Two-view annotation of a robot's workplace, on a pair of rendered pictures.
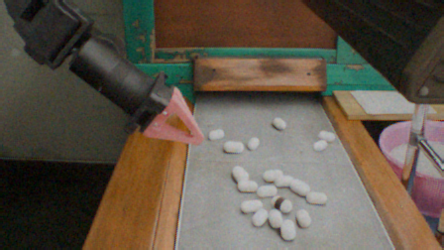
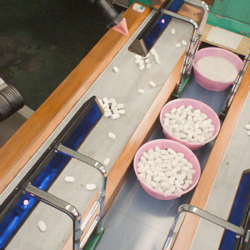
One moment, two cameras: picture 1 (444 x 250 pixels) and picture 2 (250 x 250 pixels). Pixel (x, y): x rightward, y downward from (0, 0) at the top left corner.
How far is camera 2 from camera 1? 138 cm
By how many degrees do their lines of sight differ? 29
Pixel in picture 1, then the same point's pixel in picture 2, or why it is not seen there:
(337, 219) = (158, 70)
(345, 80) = (213, 20)
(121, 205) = (103, 44)
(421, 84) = (129, 49)
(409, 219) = (174, 78)
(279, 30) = not seen: outside the picture
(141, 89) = (113, 17)
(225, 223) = (128, 59)
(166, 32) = not seen: outside the picture
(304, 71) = (193, 13)
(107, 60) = (106, 6)
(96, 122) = not seen: outside the picture
